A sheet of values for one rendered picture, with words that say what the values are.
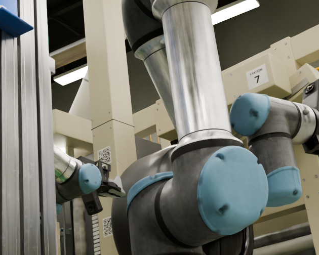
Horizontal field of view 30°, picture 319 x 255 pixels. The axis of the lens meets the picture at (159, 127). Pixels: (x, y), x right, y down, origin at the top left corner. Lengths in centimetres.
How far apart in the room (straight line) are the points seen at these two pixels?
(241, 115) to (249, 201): 21
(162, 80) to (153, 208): 28
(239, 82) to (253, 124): 141
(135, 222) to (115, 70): 166
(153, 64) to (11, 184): 37
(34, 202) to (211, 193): 28
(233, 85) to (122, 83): 50
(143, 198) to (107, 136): 148
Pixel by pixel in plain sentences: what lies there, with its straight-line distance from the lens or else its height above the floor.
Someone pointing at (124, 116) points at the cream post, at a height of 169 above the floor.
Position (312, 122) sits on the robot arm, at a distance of 109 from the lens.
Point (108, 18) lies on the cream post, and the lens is 270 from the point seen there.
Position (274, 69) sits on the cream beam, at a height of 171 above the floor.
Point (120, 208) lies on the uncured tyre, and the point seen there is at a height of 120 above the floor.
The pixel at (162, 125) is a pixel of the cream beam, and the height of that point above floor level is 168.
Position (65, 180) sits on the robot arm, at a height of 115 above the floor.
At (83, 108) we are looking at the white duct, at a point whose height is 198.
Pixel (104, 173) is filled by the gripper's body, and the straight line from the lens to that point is 185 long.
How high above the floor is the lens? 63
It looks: 24 degrees up
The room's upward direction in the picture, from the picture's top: 7 degrees counter-clockwise
